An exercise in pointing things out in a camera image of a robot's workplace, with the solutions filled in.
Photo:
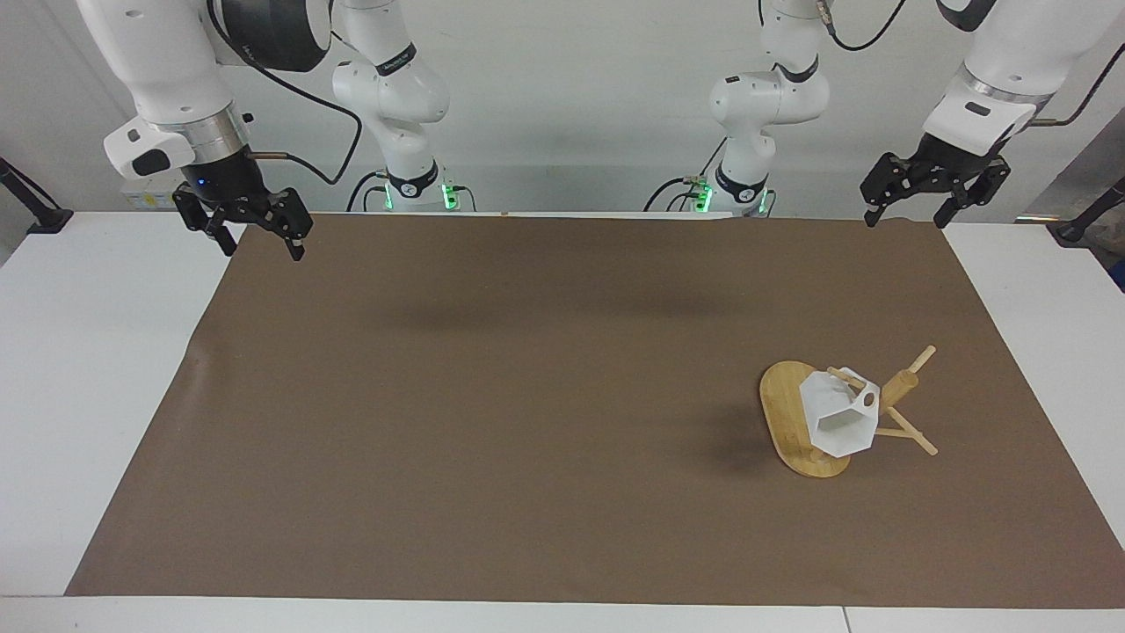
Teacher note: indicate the wooden cup rack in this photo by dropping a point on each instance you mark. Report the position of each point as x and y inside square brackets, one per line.
[787, 413]

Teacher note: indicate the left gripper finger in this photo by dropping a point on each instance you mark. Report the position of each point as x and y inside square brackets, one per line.
[888, 180]
[980, 189]

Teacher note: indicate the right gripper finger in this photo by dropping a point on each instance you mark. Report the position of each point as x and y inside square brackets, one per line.
[286, 220]
[215, 224]

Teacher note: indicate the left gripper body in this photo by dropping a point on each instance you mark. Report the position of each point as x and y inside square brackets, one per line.
[954, 158]

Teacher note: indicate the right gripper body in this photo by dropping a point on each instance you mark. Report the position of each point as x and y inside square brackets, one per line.
[224, 176]

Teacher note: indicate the black stand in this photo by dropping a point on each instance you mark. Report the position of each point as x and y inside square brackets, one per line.
[1090, 220]
[35, 207]

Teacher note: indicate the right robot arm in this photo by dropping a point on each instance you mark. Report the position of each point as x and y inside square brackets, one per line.
[167, 70]

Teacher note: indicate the white faceted cup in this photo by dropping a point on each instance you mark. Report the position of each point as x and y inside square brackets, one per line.
[831, 409]

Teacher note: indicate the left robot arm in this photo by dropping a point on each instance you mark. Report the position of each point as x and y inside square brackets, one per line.
[1011, 61]

